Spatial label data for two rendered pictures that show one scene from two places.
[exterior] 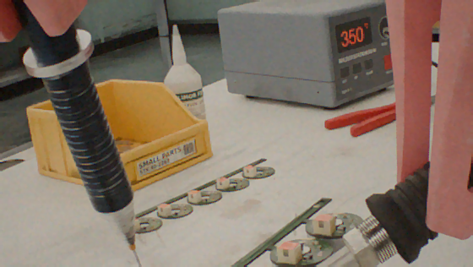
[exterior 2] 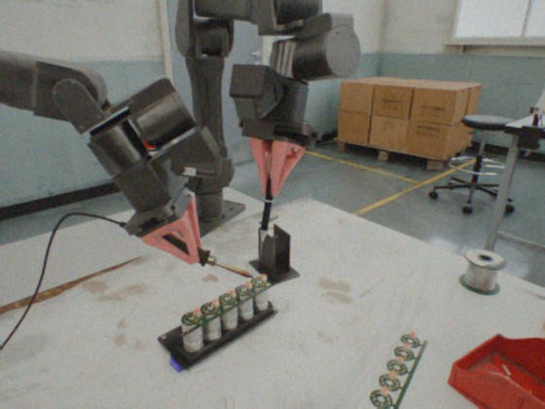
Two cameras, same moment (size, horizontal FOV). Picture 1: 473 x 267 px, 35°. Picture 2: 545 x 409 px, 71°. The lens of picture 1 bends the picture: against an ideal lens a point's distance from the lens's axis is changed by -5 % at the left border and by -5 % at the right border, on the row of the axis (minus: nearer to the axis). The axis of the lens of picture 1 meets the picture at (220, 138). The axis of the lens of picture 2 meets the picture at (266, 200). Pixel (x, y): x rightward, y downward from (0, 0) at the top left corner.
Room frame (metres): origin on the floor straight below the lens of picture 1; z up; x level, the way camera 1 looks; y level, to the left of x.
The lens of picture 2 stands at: (0.66, 0.11, 1.12)
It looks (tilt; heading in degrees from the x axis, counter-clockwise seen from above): 23 degrees down; 189
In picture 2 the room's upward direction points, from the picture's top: straight up
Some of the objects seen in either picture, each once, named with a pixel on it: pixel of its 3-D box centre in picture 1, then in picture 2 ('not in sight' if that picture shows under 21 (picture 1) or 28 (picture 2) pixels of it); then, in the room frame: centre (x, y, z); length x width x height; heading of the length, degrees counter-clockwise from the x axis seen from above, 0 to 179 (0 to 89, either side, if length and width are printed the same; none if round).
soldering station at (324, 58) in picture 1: (312, 47); not in sight; (0.79, -0.10, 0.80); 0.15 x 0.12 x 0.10; 39
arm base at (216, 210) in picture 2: not in sight; (209, 204); (-0.10, -0.14, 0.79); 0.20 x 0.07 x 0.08; 159
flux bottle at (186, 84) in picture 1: (182, 78); not in sight; (0.70, 0.03, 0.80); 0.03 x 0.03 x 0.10
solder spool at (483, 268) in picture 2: not in sight; (482, 271); (0.07, 0.37, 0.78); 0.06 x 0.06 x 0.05
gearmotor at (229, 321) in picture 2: not in sight; (228, 314); (0.26, -0.01, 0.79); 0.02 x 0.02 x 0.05
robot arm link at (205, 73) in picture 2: not in sight; (207, 109); (-0.08, -0.13, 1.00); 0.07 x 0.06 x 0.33; 133
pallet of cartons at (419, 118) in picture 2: not in sight; (404, 118); (-3.56, 0.90, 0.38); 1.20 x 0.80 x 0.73; 56
